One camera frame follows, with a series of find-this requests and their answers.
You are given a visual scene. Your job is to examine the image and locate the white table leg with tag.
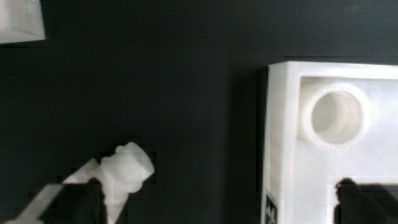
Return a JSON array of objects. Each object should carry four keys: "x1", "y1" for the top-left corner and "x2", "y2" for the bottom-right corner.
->
[{"x1": 2, "y1": 142, "x2": 155, "y2": 224}]

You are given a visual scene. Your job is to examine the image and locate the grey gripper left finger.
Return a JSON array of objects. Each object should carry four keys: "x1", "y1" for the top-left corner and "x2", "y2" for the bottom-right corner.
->
[{"x1": 39, "y1": 178, "x2": 107, "y2": 224}]

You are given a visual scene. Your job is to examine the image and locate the white square table top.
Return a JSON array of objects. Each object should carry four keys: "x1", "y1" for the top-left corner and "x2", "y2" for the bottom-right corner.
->
[{"x1": 261, "y1": 61, "x2": 398, "y2": 224}]

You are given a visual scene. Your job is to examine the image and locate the white block at left edge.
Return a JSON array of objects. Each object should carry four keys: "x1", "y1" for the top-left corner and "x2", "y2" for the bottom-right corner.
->
[{"x1": 0, "y1": 0, "x2": 46, "y2": 44}]

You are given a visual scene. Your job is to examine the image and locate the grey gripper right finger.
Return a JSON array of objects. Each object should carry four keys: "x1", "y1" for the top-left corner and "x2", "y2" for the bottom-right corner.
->
[{"x1": 334, "y1": 178, "x2": 398, "y2": 224}]

